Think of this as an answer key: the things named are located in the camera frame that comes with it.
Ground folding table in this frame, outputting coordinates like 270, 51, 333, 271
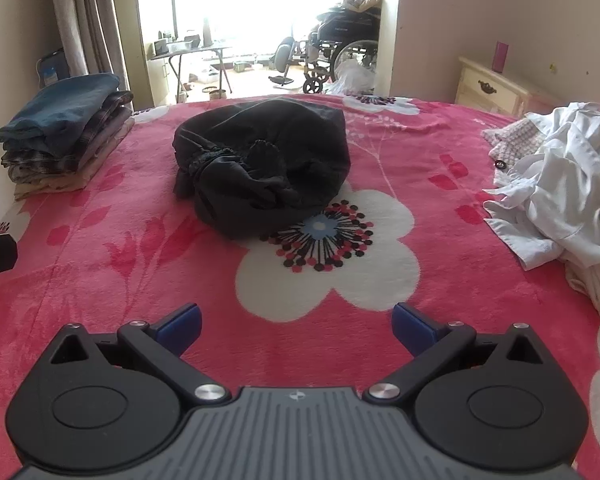
147, 42, 233, 104

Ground pink checked garment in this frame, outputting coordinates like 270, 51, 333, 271
481, 119, 547, 171

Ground white plastic bag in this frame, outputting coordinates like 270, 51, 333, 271
325, 58, 377, 96

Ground cream nightstand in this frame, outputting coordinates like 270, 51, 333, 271
454, 56, 561, 118

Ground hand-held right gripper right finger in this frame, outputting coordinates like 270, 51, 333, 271
362, 302, 551, 406

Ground folded beige garment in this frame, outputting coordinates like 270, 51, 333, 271
12, 125, 136, 202

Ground crumpled white shirt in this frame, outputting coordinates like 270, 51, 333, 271
482, 102, 600, 271

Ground black wheelchair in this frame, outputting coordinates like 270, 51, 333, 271
269, 0, 383, 95

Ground grey curtain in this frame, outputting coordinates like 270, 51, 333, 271
47, 0, 131, 92

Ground pink cup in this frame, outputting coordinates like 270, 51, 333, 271
491, 41, 510, 73

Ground black pants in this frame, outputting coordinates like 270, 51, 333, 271
172, 99, 352, 241

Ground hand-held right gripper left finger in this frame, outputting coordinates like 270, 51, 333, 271
49, 302, 231, 406

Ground pink floral blanket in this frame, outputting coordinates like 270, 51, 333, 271
0, 92, 600, 480

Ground folded plaid shirt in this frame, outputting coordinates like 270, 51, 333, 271
1, 91, 135, 183

